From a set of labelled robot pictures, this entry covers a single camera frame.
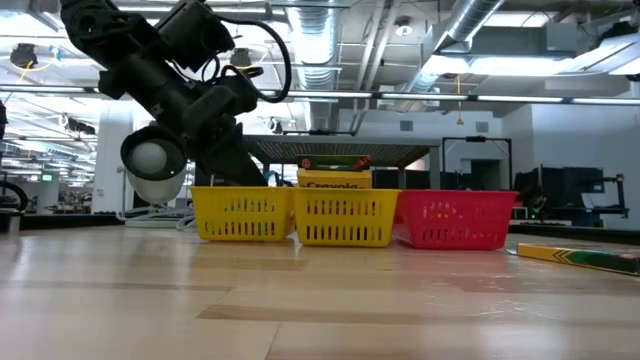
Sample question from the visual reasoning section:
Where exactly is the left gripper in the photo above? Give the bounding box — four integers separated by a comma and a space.
182, 74, 269, 189

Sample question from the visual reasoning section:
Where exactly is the white cylindrical desk lamp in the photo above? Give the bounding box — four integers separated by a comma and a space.
119, 124, 190, 205

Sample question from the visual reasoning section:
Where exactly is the yellow plastic slotted basket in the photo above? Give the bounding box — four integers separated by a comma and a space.
189, 185, 297, 243
292, 187, 401, 249

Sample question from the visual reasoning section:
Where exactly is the grey perforated metal shelf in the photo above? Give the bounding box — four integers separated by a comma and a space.
243, 133, 442, 189

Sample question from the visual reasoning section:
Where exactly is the overhead light strip bar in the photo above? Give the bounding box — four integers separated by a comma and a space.
0, 83, 640, 104

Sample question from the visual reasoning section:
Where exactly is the red plastic slotted basket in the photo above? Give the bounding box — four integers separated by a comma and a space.
392, 188, 520, 251

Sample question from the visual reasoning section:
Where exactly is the black background workstation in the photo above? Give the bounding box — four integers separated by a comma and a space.
514, 164, 631, 229

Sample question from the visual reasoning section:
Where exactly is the white cable with round switch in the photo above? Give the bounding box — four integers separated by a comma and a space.
115, 203, 196, 230

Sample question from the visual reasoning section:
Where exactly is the black ceiling-mounted camera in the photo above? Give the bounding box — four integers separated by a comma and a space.
9, 42, 39, 69
229, 47, 254, 69

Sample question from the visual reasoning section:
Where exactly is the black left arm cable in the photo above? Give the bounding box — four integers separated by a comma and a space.
199, 14, 294, 105

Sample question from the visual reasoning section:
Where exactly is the silver ventilation duct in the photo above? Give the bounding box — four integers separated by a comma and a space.
287, 0, 341, 131
399, 0, 506, 96

